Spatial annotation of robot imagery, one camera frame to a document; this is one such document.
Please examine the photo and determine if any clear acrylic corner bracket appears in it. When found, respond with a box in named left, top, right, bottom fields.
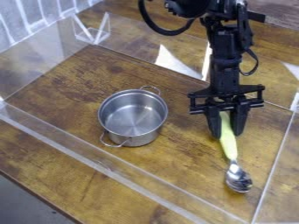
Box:
left=71, top=13, right=111, bottom=46

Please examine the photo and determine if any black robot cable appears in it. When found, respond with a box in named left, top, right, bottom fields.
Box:
left=136, top=0, right=198, bottom=37

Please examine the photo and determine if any clear acrylic enclosure wall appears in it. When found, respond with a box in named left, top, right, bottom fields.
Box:
left=0, top=16, right=299, bottom=224

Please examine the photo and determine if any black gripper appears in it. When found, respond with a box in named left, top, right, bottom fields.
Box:
left=189, top=56, right=266, bottom=138

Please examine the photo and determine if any small steel pot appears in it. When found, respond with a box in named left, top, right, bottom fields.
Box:
left=98, top=86, right=169, bottom=148

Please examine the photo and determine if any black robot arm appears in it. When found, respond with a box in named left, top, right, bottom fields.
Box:
left=165, top=0, right=266, bottom=138

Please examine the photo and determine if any green handled metal spoon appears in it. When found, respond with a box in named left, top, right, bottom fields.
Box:
left=219, top=112, right=253, bottom=193

